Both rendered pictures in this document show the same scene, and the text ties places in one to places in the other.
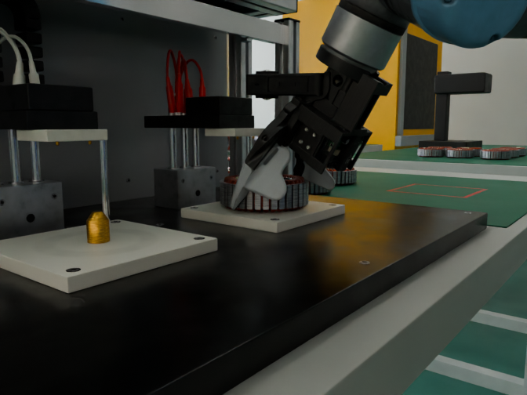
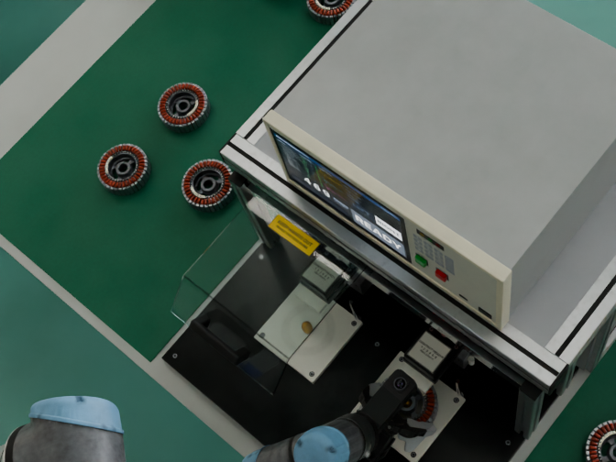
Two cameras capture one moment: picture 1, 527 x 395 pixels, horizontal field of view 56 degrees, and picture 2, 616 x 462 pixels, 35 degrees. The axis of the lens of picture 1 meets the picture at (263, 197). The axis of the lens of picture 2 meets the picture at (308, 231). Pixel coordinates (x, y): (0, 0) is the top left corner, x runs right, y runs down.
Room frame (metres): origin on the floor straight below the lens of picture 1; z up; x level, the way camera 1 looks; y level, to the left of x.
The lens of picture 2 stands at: (0.75, -0.44, 2.56)
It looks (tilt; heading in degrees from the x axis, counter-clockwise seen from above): 64 degrees down; 113
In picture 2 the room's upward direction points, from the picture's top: 22 degrees counter-clockwise
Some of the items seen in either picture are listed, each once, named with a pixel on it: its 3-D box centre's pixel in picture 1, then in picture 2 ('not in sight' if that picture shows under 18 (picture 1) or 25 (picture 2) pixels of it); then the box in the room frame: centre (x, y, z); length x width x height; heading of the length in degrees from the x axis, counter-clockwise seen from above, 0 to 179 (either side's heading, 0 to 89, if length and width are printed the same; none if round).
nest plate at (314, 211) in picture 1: (264, 210); (407, 406); (0.62, 0.00, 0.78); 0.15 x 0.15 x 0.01; 52
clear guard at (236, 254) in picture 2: not in sight; (279, 274); (0.42, 0.16, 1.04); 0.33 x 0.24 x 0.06; 52
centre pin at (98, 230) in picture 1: (97, 226); not in sight; (0.43, 0.15, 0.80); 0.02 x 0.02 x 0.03
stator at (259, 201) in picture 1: (263, 191); (406, 402); (0.62, 0.00, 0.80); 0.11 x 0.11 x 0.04
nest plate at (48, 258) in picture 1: (99, 247); (308, 330); (0.43, 0.15, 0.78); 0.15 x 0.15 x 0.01; 52
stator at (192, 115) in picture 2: not in sight; (183, 107); (0.13, 0.66, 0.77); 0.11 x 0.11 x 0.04
